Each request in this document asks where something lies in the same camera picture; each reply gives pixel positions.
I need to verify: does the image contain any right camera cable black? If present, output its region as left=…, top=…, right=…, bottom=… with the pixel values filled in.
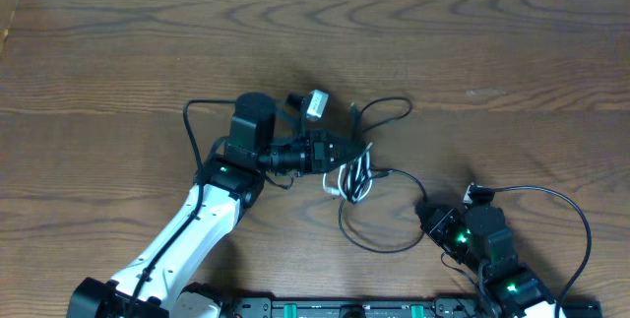
left=491, top=185, right=593, bottom=318

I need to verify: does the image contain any black usb cable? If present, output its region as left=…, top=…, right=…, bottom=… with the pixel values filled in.
left=344, top=103, right=395, bottom=204

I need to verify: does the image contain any camera cable black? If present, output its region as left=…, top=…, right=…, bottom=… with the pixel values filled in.
left=125, top=98, right=237, bottom=318
left=491, top=185, right=593, bottom=318

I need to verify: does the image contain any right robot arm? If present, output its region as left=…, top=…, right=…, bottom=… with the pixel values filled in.
left=415, top=202, right=565, bottom=317

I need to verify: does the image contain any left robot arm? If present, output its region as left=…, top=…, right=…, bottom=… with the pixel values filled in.
left=67, top=90, right=363, bottom=317

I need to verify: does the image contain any white usb cable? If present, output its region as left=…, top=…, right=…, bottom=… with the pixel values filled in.
left=322, top=143, right=374, bottom=205

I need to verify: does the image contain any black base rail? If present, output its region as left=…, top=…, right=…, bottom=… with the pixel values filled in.
left=230, top=295, right=604, bottom=318

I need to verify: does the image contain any left camera cable black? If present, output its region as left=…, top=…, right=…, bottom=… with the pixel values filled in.
left=125, top=98, right=237, bottom=318

